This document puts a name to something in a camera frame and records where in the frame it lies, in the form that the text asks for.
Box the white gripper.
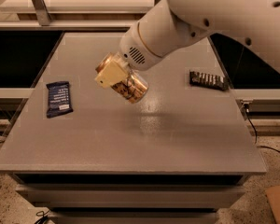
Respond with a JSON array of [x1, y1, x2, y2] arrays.
[[95, 23, 161, 88]]

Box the orange soda can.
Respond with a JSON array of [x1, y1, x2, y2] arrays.
[[99, 53, 148, 104]]

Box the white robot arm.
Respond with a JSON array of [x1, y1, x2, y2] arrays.
[[95, 0, 280, 88]]

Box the dark blue snack bar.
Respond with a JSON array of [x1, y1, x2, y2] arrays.
[[47, 81, 73, 119]]

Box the black striped snack bar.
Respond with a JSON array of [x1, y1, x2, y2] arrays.
[[189, 71, 228, 91]]

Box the metal railing frame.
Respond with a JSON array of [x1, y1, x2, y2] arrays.
[[0, 0, 166, 30]]

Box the black cable on right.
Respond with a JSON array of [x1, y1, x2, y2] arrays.
[[244, 103, 280, 156]]

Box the black cable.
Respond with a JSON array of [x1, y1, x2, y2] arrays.
[[34, 209, 50, 224], [244, 103, 280, 156]]

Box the black cable bottom left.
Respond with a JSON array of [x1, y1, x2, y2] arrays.
[[34, 209, 50, 224]]

